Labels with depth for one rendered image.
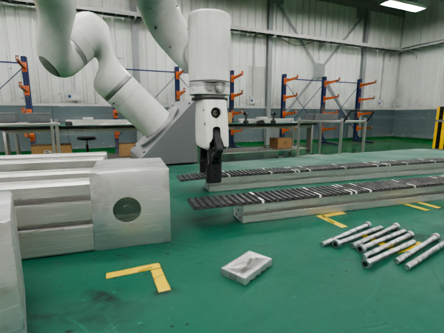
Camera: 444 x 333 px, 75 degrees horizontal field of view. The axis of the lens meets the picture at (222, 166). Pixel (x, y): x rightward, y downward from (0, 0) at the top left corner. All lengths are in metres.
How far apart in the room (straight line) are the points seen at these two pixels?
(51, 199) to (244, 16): 9.31
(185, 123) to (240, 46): 8.38
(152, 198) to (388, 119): 13.21
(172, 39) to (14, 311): 0.56
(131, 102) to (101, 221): 0.68
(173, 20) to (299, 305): 0.57
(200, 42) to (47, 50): 0.53
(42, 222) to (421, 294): 0.39
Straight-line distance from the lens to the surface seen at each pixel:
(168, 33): 0.68
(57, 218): 0.38
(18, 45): 8.38
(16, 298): 0.24
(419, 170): 0.95
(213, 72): 0.58
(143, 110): 1.01
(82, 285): 0.32
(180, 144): 0.97
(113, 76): 1.00
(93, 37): 1.04
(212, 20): 0.59
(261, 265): 0.31
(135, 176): 0.36
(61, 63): 0.99
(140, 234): 0.38
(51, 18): 0.93
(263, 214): 0.45
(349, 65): 11.87
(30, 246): 0.39
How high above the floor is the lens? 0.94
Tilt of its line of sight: 10 degrees down
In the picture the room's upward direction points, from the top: straight up
